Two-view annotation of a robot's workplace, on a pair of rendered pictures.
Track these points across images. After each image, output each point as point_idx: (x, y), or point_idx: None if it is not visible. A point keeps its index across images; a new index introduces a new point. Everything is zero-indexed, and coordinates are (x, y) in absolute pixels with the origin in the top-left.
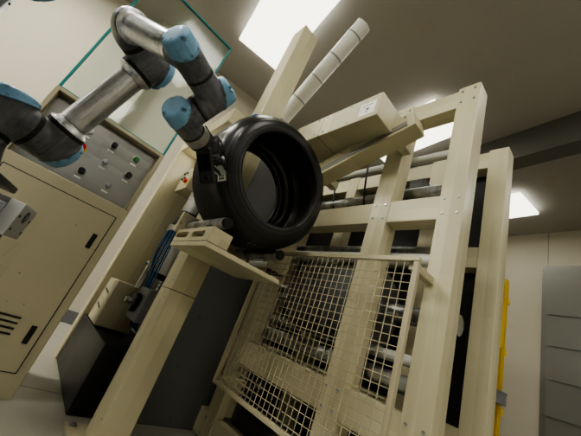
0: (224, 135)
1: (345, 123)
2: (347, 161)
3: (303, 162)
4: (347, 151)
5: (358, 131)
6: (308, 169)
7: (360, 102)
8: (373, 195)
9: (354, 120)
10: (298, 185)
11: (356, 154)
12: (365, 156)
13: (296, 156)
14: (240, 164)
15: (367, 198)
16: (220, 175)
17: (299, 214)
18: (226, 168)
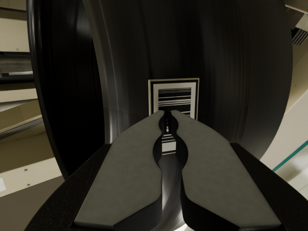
0: (172, 228)
1: (27, 168)
2: (32, 115)
3: (82, 119)
4: (38, 128)
5: (8, 157)
6: (75, 108)
7: (11, 191)
8: (21, 70)
9: (5, 173)
10: (98, 85)
11: (13, 124)
12: (2, 121)
13: (93, 128)
14: (109, 143)
15: (30, 67)
16: (165, 111)
17: (87, 34)
18: (78, 171)
